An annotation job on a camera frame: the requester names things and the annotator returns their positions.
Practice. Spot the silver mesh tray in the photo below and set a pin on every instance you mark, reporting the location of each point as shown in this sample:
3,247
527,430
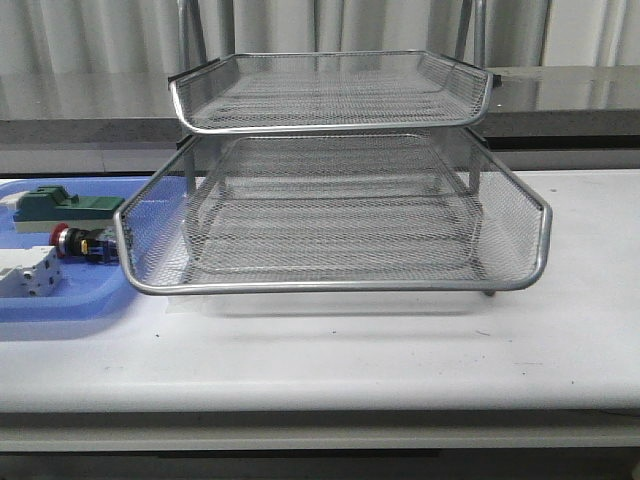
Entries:
314,240
320,91
449,167

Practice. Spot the red emergency stop button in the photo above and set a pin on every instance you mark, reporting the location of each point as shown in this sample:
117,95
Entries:
95,246

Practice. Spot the blue plastic tray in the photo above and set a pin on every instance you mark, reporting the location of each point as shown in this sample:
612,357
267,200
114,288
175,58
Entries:
86,289

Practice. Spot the white circuit breaker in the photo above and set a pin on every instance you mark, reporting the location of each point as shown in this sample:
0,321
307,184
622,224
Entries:
29,272

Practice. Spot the dark grey rear counter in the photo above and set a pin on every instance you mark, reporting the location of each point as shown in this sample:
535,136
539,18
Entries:
548,108

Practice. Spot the silver metal rack frame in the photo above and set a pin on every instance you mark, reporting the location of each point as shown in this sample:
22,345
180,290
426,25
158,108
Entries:
314,172

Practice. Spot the green and beige switch block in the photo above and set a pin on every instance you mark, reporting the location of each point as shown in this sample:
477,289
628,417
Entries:
42,209

